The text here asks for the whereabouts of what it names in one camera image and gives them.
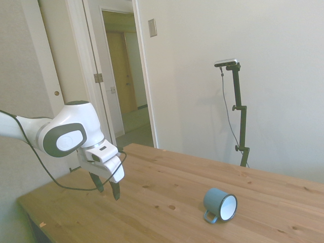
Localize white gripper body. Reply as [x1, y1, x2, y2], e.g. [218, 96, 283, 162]
[77, 149, 126, 184]

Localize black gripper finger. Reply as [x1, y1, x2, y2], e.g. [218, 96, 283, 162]
[89, 171, 105, 193]
[109, 181, 122, 201]

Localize blue enamel mug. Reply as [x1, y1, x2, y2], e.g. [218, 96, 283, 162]
[203, 187, 238, 224]

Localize wooden hallway door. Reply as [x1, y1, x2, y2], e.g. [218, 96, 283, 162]
[105, 30, 139, 114]

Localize white open door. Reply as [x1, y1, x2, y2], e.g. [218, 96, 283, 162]
[82, 0, 125, 139]

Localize white door with knob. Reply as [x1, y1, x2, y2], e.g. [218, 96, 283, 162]
[37, 0, 89, 112]

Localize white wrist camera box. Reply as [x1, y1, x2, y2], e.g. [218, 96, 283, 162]
[85, 142, 120, 165]

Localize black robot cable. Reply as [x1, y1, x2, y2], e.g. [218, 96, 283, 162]
[0, 109, 128, 191]

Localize grey camera cable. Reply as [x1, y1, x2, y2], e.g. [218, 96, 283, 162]
[219, 66, 250, 168]

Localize beige wall switch plate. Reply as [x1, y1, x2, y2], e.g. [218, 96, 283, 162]
[147, 18, 158, 38]

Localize silver exterior camera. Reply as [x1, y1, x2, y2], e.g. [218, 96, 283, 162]
[214, 58, 239, 68]

